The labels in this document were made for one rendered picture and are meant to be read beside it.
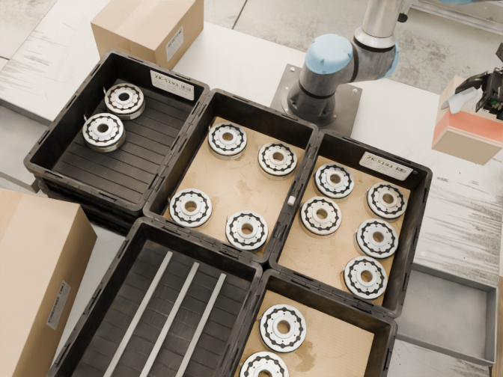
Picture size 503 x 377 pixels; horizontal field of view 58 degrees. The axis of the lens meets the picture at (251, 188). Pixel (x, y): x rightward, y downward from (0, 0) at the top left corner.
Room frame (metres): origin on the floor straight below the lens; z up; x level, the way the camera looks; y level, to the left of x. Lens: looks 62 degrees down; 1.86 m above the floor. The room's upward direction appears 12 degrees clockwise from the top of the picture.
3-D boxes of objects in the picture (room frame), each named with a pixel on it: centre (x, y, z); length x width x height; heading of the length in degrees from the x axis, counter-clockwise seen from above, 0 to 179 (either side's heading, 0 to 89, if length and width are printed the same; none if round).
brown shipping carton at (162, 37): (1.08, 0.42, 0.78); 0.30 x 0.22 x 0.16; 165
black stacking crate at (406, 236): (0.49, -0.25, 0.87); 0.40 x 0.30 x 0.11; 169
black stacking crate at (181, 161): (0.54, 0.04, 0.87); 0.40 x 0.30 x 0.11; 169
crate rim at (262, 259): (0.54, 0.04, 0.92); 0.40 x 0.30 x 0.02; 169
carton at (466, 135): (0.69, -0.44, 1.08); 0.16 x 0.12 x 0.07; 172
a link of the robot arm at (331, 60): (0.94, -0.14, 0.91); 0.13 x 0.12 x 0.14; 116
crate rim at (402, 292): (0.49, -0.25, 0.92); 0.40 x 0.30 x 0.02; 169
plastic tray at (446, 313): (0.37, -0.54, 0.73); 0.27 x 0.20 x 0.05; 84
